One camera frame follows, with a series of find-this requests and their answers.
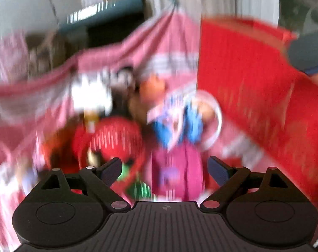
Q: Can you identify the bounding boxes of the orange plastic egg toy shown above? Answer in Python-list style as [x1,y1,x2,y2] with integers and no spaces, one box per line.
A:
[139,75,167,105]

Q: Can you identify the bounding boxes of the red polka dot bow headband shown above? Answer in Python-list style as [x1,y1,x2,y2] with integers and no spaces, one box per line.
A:
[72,117,146,189]

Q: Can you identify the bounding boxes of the pastel plastic toy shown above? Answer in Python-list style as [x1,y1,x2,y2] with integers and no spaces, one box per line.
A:
[147,92,217,150]

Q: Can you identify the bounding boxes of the white fluffy plush toy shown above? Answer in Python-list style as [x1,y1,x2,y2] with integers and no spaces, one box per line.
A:
[70,73,113,113]

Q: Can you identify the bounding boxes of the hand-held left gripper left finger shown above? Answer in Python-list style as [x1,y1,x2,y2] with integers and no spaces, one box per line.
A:
[37,157,130,212]

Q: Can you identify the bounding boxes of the red container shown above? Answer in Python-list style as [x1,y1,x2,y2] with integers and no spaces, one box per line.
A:
[197,17,318,208]

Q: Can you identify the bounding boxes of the pink striped blanket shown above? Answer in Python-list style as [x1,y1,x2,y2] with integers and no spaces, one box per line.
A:
[0,10,275,252]

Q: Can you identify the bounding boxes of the black and white mouse plush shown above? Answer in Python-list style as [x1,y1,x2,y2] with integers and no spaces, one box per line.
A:
[110,67,138,103]

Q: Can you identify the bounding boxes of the white ring cord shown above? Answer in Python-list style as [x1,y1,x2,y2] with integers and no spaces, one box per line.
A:
[193,91,223,150]

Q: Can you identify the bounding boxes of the pink toy purse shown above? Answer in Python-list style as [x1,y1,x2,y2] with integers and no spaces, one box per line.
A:
[150,142,204,201]

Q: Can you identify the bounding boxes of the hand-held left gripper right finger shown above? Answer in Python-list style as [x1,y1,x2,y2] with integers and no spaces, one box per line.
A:
[200,156,293,212]

